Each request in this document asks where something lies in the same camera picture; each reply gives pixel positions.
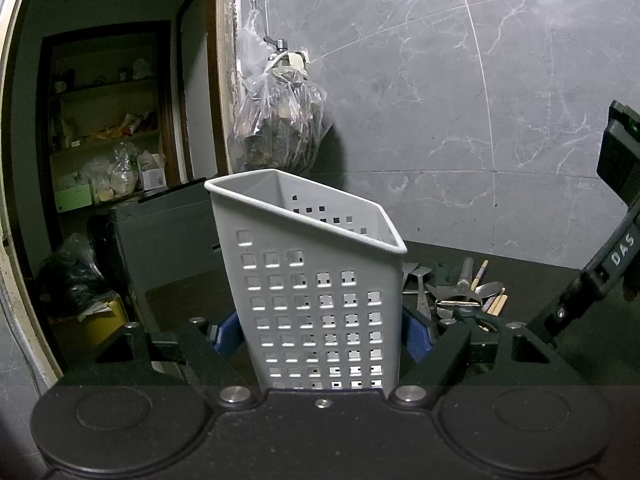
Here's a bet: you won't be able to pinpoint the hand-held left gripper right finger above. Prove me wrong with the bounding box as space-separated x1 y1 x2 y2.
390 307 581 408

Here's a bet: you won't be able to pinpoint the small clear plastic bag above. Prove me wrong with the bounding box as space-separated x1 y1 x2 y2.
95 142 138 203

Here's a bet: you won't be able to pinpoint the hanging clear plastic bag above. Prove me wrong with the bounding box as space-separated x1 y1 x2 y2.
227 7 335 176

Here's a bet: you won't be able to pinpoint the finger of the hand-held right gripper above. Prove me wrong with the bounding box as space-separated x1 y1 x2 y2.
530 272 601 348

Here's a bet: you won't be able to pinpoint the wooden shelf unit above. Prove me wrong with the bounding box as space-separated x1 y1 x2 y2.
39 21 176 213

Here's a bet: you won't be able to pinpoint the black trash bag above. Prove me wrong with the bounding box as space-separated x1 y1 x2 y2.
35 215 118 317

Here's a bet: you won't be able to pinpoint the white door frame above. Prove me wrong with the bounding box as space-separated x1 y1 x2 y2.
0 0 66 386

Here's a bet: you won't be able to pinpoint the metal wall faucet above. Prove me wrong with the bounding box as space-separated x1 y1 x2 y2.
262 35 307 72

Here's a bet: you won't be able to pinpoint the grey cabinet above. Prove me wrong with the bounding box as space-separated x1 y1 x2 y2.
107 177 226 297

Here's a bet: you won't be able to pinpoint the green box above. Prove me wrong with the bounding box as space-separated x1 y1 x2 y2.
55 182 93 213

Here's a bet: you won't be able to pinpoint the white perforated utensil holder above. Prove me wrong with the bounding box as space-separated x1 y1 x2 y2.
204 169 408 392

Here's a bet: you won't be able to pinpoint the dark green handled scissors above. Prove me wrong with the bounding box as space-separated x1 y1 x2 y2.
433 261 483 311

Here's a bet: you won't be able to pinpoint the yellow box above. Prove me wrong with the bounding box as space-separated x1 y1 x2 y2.
60 292 132 361

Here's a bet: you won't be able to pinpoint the white cardboard box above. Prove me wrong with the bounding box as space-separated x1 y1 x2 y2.
137 165 167 191

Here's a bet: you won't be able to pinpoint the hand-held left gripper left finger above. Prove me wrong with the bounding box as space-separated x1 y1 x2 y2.
70 311 261 408

